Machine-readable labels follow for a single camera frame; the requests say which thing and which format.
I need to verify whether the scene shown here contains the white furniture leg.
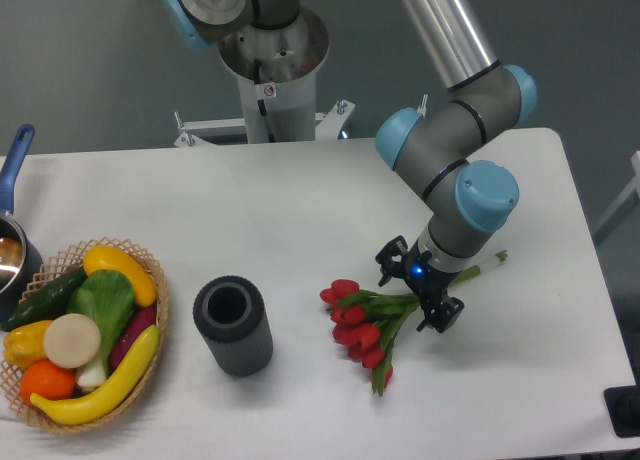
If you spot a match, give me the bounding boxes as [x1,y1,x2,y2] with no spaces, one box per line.
[591,151,639,247]

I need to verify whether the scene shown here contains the yellow bell pepper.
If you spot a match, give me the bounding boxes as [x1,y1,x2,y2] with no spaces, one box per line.
[3,320,53,369]

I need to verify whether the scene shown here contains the purple sweet potato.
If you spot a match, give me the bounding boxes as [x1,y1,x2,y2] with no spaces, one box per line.
[109,305,157,372]

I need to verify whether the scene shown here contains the red tulip bouquet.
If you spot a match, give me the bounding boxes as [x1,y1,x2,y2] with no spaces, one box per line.
[319,250,509,396]

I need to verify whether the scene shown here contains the yellow banana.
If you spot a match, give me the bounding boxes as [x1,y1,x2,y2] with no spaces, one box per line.
[30,325,160,426]

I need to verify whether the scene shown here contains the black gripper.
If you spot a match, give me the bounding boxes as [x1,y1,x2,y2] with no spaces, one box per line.
[375,236,464,333]

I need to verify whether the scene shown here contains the white metal base frame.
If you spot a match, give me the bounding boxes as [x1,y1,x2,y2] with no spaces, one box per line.
[173,99,355,148]

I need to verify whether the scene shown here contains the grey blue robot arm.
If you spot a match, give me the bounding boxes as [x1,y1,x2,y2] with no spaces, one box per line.
[161,0,538,332]

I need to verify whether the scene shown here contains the woven wicker basket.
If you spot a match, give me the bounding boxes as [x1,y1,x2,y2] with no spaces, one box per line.
[1,238,169,434]

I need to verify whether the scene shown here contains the beige round disc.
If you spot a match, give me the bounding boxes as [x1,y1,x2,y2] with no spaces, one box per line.
[43,313,101,369]

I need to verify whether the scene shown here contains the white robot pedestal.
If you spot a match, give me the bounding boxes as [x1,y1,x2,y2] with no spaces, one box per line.
[219,7,329,144]

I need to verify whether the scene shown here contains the green cucumber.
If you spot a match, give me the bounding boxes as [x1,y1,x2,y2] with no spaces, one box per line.
[1,267,87,332]

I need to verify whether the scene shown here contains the dark grey ribbed vase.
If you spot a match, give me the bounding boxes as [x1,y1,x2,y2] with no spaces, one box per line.
[192,275,273,377]

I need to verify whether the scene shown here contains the blue handled saucepan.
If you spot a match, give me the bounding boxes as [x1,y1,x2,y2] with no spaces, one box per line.
[1,124,42,321]

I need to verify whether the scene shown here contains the orange fruit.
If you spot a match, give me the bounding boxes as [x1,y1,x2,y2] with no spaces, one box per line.
[20,360,76,404]

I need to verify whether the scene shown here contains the black box at edge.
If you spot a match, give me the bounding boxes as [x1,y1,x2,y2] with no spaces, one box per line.
[603,385,639,438]

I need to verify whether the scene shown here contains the green bok choy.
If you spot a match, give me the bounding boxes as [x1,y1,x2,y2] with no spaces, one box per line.
[66,270,135,392]

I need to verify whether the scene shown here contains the yellow squash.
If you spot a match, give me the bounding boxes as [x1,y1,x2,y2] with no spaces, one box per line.
[83,245,157,307]

